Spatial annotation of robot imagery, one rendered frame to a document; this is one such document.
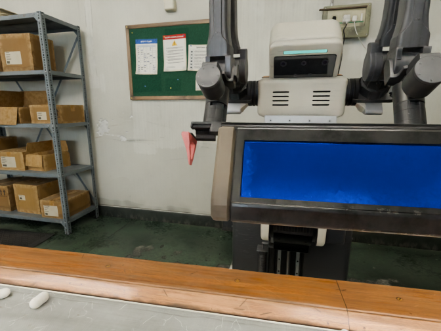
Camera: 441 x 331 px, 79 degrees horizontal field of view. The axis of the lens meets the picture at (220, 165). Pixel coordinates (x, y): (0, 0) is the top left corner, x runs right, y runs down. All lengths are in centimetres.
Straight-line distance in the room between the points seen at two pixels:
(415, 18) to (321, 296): 60
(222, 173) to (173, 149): 237
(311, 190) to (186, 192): 244
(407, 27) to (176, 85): 201
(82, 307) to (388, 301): 59
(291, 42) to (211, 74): 32
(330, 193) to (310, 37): 72
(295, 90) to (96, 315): 78
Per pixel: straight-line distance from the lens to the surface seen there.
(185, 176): 258
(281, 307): 58
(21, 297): 74
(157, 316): 59
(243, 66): 83
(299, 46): 86
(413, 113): 68
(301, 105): 92
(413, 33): 75
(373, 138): 22
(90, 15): 304
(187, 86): 247
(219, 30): 73
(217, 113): 65
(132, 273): 67
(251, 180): 20
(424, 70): 65
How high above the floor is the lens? 112
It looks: 12 degrees down
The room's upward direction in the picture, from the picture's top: straight up
